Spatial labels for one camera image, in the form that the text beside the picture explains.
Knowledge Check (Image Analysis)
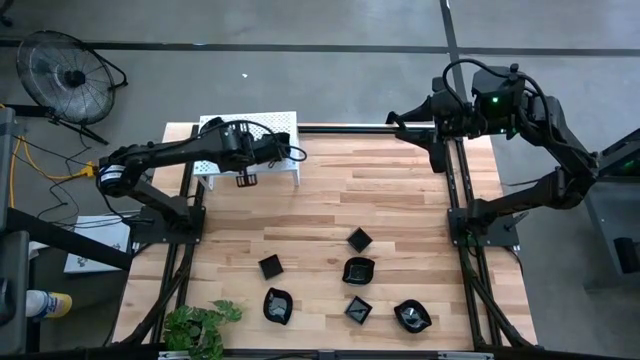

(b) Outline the black floor fan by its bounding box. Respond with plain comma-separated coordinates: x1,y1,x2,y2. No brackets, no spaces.
14,29,129,146

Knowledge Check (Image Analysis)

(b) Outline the black metal beam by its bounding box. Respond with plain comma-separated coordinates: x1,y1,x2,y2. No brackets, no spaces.
0,207,134,271

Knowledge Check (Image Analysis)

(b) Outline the grey metal stand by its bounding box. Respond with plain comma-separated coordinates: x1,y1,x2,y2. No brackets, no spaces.
0,107,31,354

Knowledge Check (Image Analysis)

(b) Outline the black curved hook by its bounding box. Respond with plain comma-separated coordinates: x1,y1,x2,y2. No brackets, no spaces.
384,110,407,132

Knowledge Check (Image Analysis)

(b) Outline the black floor cable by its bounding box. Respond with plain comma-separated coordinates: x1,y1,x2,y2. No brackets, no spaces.
12,134,161,236

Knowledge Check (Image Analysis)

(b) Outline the black cylinder bin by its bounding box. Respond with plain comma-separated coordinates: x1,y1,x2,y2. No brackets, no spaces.
613,237,640,275

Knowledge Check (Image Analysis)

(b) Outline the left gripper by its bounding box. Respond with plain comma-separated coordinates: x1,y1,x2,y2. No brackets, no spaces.
224,127,292,188

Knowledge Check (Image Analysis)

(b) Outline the white perforated metal shelf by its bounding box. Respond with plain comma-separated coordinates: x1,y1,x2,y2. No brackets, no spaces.
192,110,301,191

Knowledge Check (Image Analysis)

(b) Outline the oval black plate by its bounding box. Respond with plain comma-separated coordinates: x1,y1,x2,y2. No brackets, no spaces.
393,298,433,335
262,287,295,326

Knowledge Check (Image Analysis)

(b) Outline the wavy square black plate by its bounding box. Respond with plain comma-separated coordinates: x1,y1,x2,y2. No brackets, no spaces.
341,256,377,286

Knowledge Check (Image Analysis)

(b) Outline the dark metal side desk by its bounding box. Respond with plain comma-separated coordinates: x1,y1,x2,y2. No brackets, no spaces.
582,127,640,291

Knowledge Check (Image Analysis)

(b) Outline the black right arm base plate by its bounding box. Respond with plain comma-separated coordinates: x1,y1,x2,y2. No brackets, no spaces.
447,207,521,249

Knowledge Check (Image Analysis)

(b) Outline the small square black plate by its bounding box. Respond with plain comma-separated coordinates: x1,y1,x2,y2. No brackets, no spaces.
346,226,374,254
343,295,374,326
258,253,285,281

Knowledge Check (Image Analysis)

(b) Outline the green artificial plant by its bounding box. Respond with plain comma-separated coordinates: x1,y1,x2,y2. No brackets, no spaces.
162,299,244,360

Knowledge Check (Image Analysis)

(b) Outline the yellow cable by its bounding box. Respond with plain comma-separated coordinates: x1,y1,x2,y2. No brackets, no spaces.
7,134,99,209

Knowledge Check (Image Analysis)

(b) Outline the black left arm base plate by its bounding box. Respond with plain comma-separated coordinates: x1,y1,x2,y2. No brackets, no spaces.
128,205,206,245

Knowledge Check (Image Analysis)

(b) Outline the white printed box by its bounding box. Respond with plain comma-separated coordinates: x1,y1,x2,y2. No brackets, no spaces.
63,215,132,275

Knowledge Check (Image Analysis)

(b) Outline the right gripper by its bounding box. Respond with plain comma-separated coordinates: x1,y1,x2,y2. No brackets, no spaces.
393,75,476,174

